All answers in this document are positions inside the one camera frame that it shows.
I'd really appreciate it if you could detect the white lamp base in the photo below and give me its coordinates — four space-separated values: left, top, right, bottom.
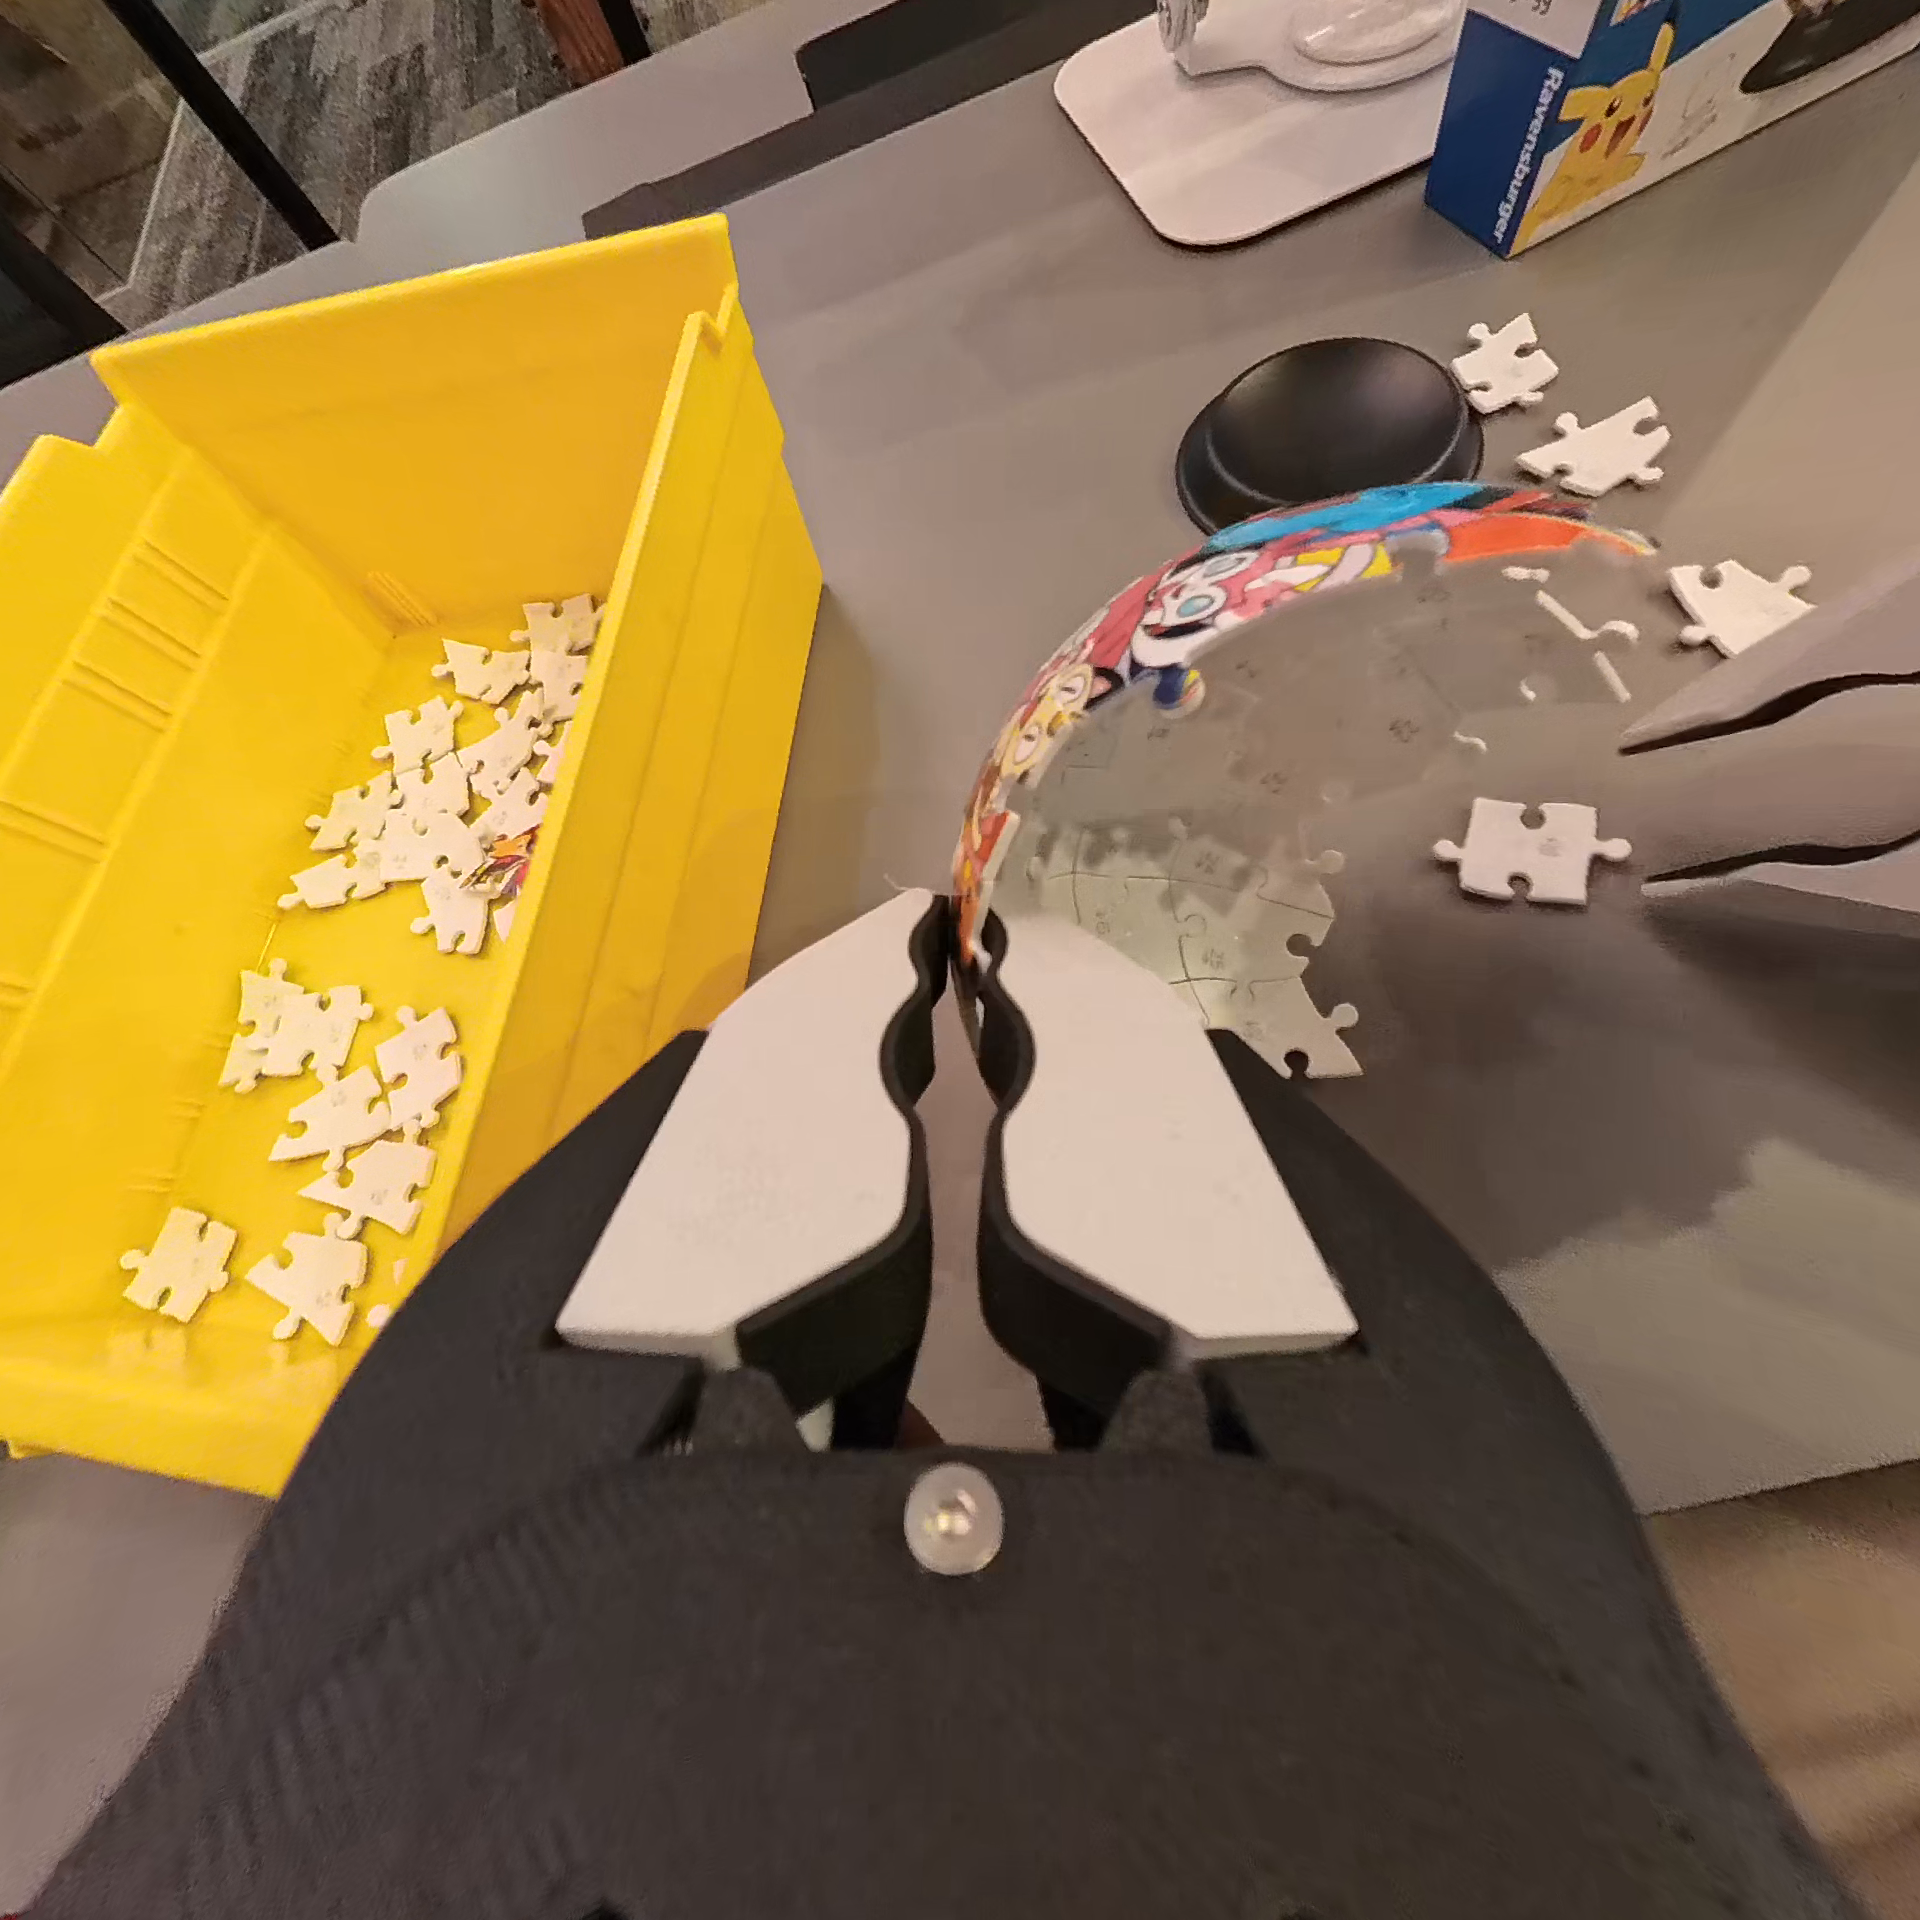
1055 0 1479 249

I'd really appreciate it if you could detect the colourful curved puzzle ball shell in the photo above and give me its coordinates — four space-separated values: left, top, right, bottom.
949 481 1661 1081

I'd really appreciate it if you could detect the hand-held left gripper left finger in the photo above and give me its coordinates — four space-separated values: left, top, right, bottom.
557 886 958 1454

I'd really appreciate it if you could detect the blue puzzle box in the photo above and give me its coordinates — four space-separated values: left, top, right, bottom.
1425 0 1920 261

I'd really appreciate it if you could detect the yellow plastic bin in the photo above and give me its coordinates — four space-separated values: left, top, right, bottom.
0 213 826 1500

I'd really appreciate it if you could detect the black round ball stand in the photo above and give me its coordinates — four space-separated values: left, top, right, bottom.
1175 336 1488 534

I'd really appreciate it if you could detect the single white-backed puzzle piece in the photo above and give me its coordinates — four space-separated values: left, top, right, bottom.
1517 394 1674 498
1665 559 1818 657
1453 311 1561 416
1432 796 1634 910

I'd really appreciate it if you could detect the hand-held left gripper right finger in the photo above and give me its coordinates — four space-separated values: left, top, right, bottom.
954 914 1361 1454

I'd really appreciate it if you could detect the dark desk cable cover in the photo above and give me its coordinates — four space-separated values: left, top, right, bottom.
583 0 1165 241

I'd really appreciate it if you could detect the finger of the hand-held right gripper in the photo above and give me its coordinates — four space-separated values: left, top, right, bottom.
1617 546 1920 752
1627 681 1920 916

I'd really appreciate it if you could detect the pile of loose puzzle pieces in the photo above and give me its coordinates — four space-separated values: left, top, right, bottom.
120 594 607 1348

